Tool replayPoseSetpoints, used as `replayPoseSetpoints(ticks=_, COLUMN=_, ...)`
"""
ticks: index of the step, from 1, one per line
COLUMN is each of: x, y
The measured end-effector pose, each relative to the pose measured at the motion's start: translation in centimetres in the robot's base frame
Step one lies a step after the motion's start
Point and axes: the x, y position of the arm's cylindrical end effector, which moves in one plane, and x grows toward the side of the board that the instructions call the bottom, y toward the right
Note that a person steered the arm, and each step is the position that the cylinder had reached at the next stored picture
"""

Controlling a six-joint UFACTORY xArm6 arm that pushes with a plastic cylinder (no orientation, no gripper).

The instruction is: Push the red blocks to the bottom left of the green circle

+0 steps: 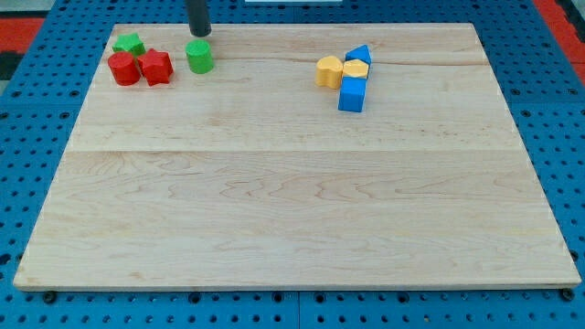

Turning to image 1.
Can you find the blue cube block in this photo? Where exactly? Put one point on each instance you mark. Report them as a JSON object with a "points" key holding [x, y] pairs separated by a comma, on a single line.
{"points": [[352, 94]]}

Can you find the blue triangle block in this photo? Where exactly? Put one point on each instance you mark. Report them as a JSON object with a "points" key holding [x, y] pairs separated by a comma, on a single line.
{"points": [[362, 53]]}

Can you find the green star block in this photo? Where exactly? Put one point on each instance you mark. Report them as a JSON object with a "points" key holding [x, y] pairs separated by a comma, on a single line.
{"points": [[129, 43]]}

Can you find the light wooden board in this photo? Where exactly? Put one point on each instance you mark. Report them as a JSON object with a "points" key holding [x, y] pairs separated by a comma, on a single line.
{"points": [[249, 178]]}

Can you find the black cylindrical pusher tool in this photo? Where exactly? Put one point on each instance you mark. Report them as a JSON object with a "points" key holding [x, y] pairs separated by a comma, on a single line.
{"points": [[198, 17]]}

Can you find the yellow pentagon block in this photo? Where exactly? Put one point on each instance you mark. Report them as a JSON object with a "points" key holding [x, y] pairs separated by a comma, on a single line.
{"points": [[355, 68]]}

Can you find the red star block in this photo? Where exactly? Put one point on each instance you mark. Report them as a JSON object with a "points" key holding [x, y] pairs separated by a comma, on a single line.
{"points": [[156, 66]]}

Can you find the yellow heart block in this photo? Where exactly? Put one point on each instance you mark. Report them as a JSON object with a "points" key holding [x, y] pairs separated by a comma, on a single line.
{"points": [[328, 72]]}

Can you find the red cylinder block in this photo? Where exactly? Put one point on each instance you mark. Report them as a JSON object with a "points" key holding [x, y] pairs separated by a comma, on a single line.
{"points": [[123, 68]]}

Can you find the green cylinder block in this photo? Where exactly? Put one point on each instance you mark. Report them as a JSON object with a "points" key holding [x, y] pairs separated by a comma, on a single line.
{"points": [[199, 56]]}

